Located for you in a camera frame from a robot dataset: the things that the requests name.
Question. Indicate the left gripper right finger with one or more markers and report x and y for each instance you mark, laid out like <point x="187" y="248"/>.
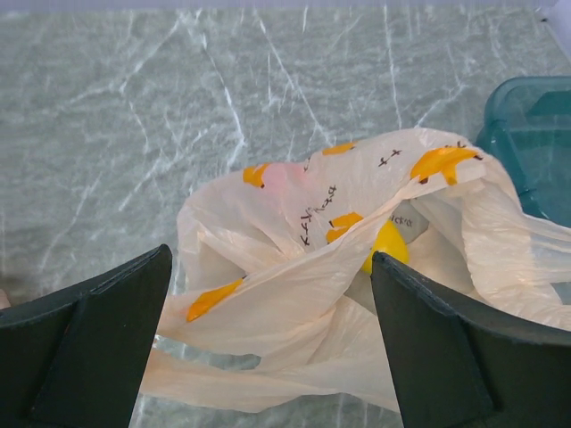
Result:
<point x="457" y="362"/>

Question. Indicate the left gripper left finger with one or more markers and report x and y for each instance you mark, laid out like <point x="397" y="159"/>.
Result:
<point x="76" y="357"/>

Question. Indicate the yellow mango fruit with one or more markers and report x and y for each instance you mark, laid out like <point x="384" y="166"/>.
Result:
<point x="390" y="241"/>

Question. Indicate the orange plastic bag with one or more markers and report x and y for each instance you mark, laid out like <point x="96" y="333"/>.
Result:
<point x="271" y="251"/>

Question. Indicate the teal plastic tray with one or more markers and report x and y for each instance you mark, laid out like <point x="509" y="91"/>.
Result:
<point x="527" y="128"/>

